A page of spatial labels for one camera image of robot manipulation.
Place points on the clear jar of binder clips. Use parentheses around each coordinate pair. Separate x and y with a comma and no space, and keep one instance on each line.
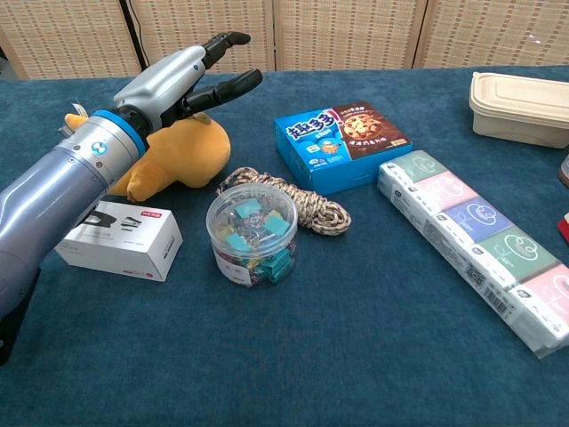
(251,236)

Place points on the black stand base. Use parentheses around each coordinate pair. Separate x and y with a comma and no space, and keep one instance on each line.
(11,329)

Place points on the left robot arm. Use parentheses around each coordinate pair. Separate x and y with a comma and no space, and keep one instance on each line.
(58,191)

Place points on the red object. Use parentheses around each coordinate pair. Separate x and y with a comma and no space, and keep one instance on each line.
(563,229)

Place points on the yellow dinosaur plush toy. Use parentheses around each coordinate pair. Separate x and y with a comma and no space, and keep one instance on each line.
(186,155)

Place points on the blue tablecloth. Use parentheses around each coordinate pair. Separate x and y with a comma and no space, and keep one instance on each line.
(284,347)

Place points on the woven folding screen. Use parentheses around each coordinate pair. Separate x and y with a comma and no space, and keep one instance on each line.
(347,31)

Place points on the blue cookie box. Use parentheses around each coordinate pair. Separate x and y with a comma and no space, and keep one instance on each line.
(342,142)

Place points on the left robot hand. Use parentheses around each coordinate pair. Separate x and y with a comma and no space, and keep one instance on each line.
(164,84)

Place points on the beige lidded food container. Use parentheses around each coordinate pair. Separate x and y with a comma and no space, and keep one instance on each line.
(518,113)

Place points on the pack of tissue packets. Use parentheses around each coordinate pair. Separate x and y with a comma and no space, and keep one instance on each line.
(471,236)

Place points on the white stapler box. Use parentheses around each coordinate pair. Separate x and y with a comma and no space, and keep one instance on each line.
(129,244)

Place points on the grey brown object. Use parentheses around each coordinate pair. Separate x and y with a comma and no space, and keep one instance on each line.
(564,171)

